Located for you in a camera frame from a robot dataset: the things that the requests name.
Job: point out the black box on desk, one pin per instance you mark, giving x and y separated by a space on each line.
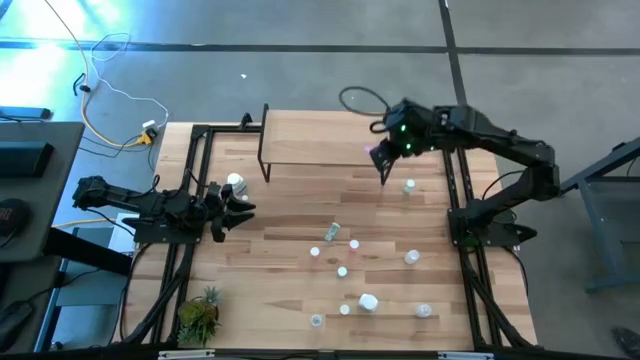
25 157

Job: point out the grey desk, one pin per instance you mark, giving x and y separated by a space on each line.
45 200

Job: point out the translucent white round jar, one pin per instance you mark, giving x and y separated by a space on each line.
423 310
412 256

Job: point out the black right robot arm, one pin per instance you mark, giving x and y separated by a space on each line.
500 137

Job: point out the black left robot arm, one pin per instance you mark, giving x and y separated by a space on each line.
125 197

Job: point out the wooden shelf black metal legs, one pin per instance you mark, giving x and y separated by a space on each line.
310 135

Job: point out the large white medicine bottle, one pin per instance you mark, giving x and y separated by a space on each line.
368 302
235 180

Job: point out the black aluminium table frame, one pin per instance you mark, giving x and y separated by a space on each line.
225 128

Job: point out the round black speaker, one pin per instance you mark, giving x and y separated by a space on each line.
12 217

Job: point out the grey metal table frame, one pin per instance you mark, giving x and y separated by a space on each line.
595 225

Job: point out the small white medicine bottle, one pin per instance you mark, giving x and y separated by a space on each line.
314 251
344 309

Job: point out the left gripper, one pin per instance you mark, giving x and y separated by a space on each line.
216 210

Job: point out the potted succulent plant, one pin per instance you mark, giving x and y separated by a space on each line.
199 317

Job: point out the flat black device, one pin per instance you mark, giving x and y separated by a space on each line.
25 112

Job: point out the white frame bracket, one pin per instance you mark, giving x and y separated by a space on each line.
465 356
185 354

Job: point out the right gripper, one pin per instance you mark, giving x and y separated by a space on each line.
386 149

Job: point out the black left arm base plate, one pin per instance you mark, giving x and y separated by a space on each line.
155 232

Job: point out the black desk beam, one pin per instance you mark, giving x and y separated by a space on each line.
85 252

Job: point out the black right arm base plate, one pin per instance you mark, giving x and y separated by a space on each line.
492 235

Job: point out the black floor object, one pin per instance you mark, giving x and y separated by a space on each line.
627 340

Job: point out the clear bottle frosted white cap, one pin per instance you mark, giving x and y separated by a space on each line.
316 320

